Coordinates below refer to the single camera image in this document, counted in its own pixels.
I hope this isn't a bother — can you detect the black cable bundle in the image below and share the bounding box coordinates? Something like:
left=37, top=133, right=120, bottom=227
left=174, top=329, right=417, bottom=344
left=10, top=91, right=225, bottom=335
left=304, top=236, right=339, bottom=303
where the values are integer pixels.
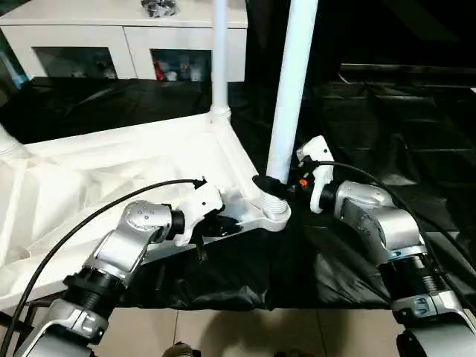
left=141, top=0, right=179, bottom=19

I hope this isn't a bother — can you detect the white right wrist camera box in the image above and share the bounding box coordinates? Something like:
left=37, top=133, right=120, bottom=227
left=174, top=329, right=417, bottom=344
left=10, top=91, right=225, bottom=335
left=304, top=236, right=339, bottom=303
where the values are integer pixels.
left=296, top=135, right=335, bottom=215

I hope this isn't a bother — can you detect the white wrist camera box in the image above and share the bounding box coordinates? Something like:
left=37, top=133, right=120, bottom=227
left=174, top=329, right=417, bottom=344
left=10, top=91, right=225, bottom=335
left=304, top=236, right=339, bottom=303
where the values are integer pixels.
left=173, top=184, right=226, bottom=248
left=296, top=135, right=335, bottom=215

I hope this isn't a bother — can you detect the white cabinet with glass doors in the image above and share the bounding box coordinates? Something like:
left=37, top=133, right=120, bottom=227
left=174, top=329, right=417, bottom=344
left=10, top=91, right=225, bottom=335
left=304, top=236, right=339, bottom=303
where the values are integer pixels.
left=0, top=0, right=249, bottom=82

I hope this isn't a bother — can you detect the white plastic table leg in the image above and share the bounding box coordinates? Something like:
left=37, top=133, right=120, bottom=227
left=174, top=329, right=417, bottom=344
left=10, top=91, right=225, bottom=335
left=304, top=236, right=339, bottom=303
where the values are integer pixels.
left=209, top=0, right=232, bottom=122
left=0, top=124, right=29, bottom=159
left=261, top=0, right=320, bottom=221

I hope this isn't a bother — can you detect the black work mat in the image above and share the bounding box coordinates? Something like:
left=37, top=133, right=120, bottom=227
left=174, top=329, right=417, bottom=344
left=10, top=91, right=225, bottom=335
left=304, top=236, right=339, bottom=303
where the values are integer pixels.
left=0, top=76, right=476, bottom=312

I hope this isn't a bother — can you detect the white plastic table top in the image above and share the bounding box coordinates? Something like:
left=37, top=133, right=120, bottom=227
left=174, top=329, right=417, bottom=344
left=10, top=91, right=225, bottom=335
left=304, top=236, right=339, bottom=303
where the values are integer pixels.
left=0, top=111, right=291, bottom=309

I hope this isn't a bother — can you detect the long black metal bar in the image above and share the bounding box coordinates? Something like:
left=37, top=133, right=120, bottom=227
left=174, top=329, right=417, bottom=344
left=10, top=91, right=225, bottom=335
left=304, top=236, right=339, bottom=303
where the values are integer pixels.
left=339, top=62, right=476, bottom=78

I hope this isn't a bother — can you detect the dark robot body part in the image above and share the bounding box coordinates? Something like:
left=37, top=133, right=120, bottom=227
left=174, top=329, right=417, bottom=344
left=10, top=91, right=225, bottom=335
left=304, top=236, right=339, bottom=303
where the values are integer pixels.
left=163, top=344, right=205, bottom=357

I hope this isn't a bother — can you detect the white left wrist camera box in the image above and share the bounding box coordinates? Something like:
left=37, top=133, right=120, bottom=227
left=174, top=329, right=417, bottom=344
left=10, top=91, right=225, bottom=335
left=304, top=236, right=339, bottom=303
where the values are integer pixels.
left=173, top=184, right=226, bottom=248

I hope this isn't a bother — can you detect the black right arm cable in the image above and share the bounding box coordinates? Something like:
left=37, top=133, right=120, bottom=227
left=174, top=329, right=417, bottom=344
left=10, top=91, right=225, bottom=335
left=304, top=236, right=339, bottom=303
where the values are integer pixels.
left=306, top=158, right=476, bottom=298

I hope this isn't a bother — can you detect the black folding table frame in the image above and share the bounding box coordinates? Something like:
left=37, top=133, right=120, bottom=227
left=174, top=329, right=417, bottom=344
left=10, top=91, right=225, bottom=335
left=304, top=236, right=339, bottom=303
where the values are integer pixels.
left=0, top=297, right=44, bottom=335

